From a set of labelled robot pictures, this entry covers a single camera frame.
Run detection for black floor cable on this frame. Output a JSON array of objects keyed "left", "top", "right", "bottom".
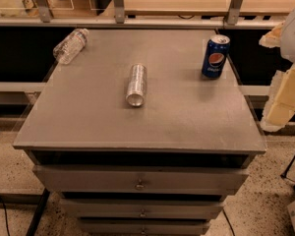
[{"left": 0, "top": 187, "right": 12, "bottom": 236}]

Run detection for grey drawer cabinet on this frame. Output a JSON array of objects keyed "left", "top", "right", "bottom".
[{"left": 14, "top": 29, "right": 266, "bottom": 236}]

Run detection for blue pepsi can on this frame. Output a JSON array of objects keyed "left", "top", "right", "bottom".
[{"left": 202, "top": 34, "right": 230, "bottom": 79}]

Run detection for silver redbull can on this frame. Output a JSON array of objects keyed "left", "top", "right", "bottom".
[{"left": 126, "top": 64, "right": 148, "bottom": 107}]

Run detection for metal railing frame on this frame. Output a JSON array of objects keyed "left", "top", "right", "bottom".
[{"left": 0, "top": 0, "right": 295, "bottom": 29}]

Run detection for clear plastic water bottle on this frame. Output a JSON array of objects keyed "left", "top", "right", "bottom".
[{"left": 53, "top": 29, "right": 89, "bottom": 65}]

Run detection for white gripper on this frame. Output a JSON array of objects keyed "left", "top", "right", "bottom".
[{"left": 259, "top": 8, "right": 295, "bottom": 132}]

